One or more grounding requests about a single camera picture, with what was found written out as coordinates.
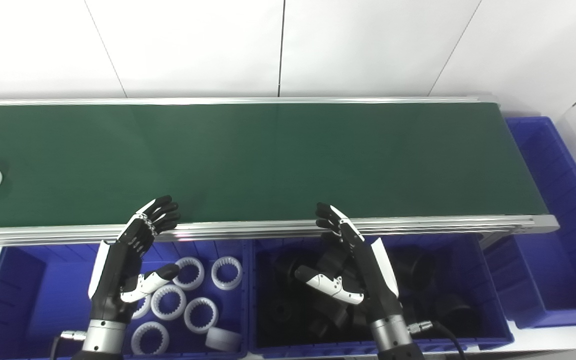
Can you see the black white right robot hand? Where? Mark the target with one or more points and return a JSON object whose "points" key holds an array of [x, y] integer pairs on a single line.
{"points": [[375, 285]]}

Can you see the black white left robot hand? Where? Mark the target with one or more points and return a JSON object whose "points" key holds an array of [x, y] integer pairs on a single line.
{"points": [[113, 280]]}

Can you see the black plastic cylinder part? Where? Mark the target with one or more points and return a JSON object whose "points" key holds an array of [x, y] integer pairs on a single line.
{"points": [[332, 256], [325, 324], [413, 260], [283, 310], [287, 267], [455, 307]]}

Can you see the blue bin holding white rings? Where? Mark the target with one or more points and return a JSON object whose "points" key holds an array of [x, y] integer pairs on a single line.
{"points": [[43, 295]]}

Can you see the blue bin holding black parts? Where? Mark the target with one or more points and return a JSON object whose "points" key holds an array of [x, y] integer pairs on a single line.
{"points": [[488, 300]]}

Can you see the empty blue plastic bin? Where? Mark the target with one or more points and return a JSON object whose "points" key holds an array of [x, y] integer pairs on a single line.
{"points": [[563, 225]]}

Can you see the green conveyor belt aluminium frame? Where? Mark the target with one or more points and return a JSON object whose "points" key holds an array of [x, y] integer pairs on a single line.
{"points": [[278, 160]]}

